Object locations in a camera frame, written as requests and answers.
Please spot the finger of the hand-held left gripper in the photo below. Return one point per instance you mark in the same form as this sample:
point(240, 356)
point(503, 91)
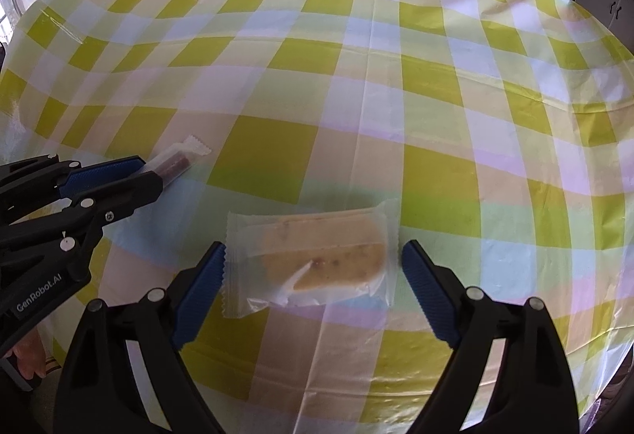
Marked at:
point(124, 196)
point(99, 174)

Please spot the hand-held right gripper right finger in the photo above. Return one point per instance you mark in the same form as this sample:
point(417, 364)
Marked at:
point(428, 285)

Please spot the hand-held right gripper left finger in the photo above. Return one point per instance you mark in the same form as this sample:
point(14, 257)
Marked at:
point(200, 295)

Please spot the red stick snack packet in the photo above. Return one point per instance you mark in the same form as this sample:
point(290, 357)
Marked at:
point(173, 164)

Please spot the clear cake slice packet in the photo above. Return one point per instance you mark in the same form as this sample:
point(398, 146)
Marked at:
point(322, 256)

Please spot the person's left hand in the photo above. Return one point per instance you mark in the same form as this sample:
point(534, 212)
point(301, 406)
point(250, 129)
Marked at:
point(30, 355)

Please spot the yellow checked tablecloth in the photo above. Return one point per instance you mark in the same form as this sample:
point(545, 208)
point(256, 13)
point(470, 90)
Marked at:
point(396, 67)

